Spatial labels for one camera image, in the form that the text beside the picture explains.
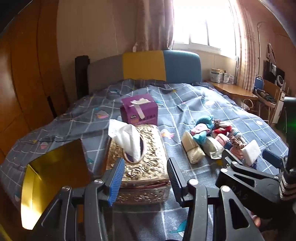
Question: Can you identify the gold tin box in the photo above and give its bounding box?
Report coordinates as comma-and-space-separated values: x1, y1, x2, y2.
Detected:
20, 138, 93, 230

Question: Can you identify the grey checked blanket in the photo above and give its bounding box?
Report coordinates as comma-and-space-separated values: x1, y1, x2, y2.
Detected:
0, 79, 290, 241

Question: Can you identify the pink curtain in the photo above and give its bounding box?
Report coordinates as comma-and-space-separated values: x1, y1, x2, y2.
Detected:
231, 0, 263, 92
135, 0, 174, 51

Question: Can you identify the small white box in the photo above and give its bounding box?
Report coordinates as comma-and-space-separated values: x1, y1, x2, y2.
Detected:
223, 72, 236, 84

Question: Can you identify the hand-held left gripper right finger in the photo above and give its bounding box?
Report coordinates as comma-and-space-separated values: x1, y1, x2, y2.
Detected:
167, 157, 265, 241

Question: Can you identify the pink towel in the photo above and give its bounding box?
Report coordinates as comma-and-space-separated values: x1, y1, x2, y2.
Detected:
216, 134, 244, 161

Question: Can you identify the wooden cabinet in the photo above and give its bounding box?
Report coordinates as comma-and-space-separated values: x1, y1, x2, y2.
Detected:
263, 79, 288, 124

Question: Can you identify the white small cabinet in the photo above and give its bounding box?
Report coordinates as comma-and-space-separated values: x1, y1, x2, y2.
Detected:
273, 91, 286, 123

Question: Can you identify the ornate gold tissue box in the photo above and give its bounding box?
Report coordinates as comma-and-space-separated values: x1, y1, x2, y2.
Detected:
105, 124, 171, 205

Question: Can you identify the white sponge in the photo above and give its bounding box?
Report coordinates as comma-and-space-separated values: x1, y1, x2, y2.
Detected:
242, 140, 262, 163

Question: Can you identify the pale cloth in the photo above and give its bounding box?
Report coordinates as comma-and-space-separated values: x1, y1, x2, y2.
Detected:
205, 136, 225, 160

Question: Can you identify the window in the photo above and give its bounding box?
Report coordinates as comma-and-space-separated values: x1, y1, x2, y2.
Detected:
172, 0, 240, 58

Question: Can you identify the teal plush bear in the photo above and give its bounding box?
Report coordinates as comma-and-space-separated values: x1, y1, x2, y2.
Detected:
192, 115, 214, 143

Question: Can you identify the dark bundle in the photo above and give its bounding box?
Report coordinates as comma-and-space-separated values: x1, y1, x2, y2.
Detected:
254, 89, 276, 102

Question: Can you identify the black bag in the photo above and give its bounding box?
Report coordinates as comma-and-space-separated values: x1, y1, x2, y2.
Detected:
264, 60, 278, 81

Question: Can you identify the purple cardboard box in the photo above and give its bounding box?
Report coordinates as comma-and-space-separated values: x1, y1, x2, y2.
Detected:
120, 94, 158, 126

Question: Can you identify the pink soft cloth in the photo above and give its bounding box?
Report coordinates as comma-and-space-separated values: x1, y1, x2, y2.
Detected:
190, 124, 208, 135

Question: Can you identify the wooden wardrobe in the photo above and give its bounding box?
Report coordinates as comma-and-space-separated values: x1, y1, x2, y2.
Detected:
0, 0, 70, 163

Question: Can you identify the red knitted doll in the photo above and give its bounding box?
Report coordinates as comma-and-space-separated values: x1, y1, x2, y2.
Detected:
212, 126, 232, 137

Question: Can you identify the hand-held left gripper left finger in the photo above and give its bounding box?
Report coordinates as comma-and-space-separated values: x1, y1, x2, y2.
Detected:
30, 158, 125, 241

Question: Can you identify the wooden desk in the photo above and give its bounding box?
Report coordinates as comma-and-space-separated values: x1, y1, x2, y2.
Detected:
205, 80, 259, 100

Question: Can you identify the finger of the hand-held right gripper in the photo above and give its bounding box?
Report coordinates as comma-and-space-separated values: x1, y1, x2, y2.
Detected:
262, 149, 287, 173
220, 150, 280, 185

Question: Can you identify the black rolled mat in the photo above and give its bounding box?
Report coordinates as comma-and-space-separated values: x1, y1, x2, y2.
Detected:
75, 55, 90, 99

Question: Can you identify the brown white scrunchie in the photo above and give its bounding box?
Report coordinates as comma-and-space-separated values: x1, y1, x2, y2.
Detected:
214, 119, 232, 129

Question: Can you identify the floral scrunchie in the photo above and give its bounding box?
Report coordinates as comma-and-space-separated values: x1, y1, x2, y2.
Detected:
230, 137, 243, 150

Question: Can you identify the grey yellow blue headboard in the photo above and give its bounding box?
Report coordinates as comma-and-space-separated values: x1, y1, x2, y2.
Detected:
87, 50, 203, 95

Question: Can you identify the blue folding chair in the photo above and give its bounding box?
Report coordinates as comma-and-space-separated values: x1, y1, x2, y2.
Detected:
254, 75, 278, 123

